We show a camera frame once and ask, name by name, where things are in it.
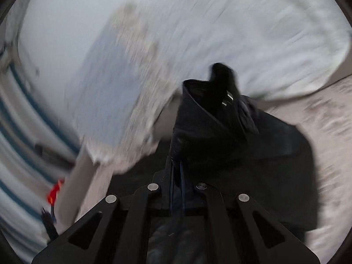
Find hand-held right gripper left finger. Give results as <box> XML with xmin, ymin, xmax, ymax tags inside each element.
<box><xmin>31</xmin><ymin>155</ymin><xmax>175</xmax><ymax>264</ymax></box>

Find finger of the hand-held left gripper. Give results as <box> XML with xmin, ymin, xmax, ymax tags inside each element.
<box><xmin>41</xmin><ymin>207</ymin><xmax>59</xmax><ymax>243</ymax></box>

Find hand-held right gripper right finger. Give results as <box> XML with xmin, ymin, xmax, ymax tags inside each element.
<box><xmin>180</xmin><ymin>162</ymin><xmax>321</xmax><ymax>264</ymax></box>

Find black leather pants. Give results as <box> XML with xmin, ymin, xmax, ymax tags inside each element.
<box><xmin>108</xmin><ymin>63</ymin><xmax>319</xmax><ymax>264</ymax></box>

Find small red object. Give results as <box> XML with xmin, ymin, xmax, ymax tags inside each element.
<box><xmin>47</xmin><ymin>179</ymin><xmax>65</xmax><ymax>204</ymax></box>

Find blue and white striped panel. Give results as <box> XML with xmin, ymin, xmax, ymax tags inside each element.
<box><xmin>0</xmin><ymin>41</ymin><xmax>80</xmax><ymax>262</ymax></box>

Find blue quilted lace-edged cloth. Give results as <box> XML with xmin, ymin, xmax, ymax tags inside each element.
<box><xmin>64</xmin><ymin>1</ymin><xmax>182</xmax><ymax>175</ymax></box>

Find white lace sofa cloth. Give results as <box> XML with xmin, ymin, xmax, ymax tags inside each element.
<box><xmin>132</xmin><ymin>0</ymin><xmax>350</xmax><ymax>101</ymax></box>

